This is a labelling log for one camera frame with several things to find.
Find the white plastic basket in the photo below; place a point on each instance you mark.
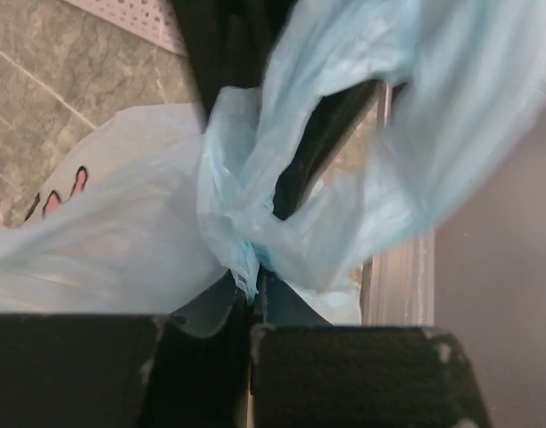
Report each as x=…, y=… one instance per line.
x=151, y=20

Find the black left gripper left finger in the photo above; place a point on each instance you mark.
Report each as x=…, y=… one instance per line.
x=186, y=369

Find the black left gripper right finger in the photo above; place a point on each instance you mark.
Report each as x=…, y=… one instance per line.
x=309, y=373

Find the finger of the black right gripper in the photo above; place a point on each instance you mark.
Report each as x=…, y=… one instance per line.
x=228, y=42
x=327, y=129

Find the aluminium mounting rail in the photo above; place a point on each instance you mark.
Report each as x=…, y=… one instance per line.
x=397, y=286

